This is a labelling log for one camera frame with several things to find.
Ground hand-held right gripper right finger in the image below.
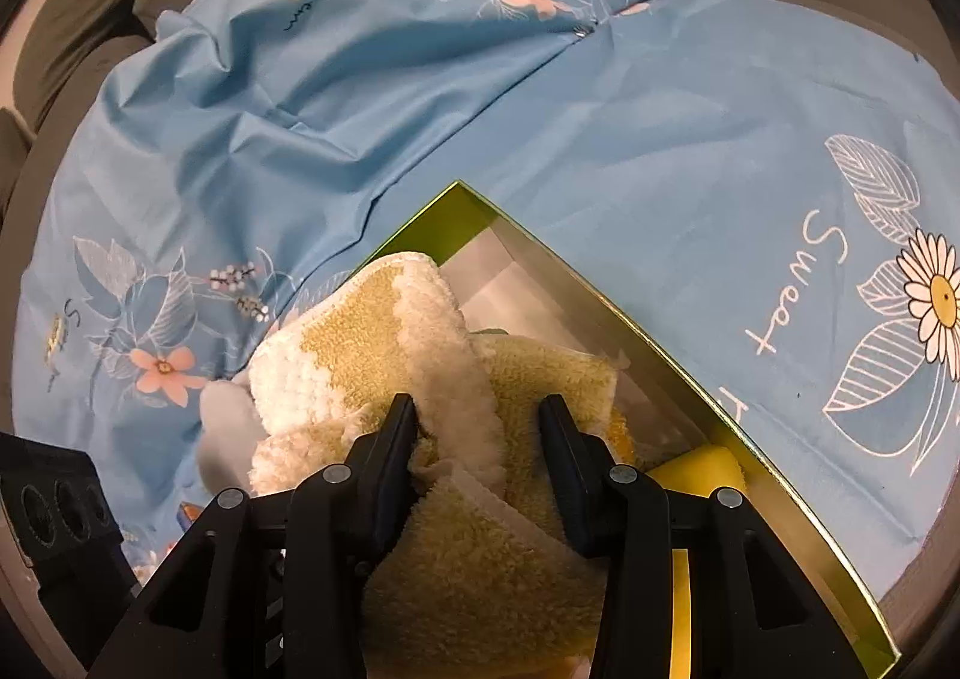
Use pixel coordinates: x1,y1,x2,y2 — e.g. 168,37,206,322
538,394,876,679

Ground white cloth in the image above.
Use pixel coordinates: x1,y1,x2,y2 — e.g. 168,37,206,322
196,379,271,492

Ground yellow and white towel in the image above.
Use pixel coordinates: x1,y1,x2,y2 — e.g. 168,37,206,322
247,251,638,679

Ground blue floral bed sheet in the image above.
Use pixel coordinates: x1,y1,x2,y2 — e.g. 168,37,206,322
11,0,960,620

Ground green box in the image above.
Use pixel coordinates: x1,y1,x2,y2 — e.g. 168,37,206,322
330,180,901,679

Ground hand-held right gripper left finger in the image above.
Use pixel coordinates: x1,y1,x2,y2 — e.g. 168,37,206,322
88,392,419,679

